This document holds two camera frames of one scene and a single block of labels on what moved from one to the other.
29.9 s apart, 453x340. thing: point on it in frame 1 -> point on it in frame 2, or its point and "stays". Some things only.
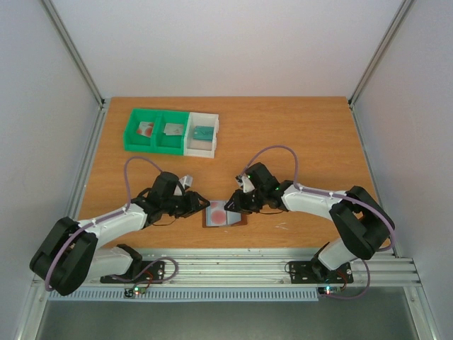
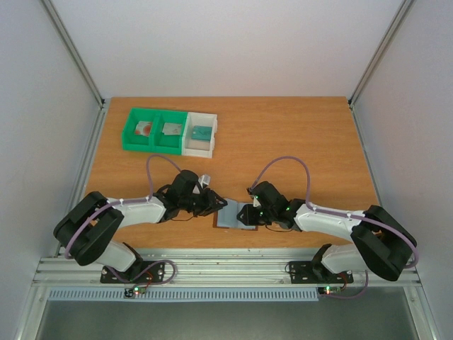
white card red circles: [146, 128] stays
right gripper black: [241, 199] -> [253, 214]
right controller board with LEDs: [328, 289] stays
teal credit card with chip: [204, 133] stays
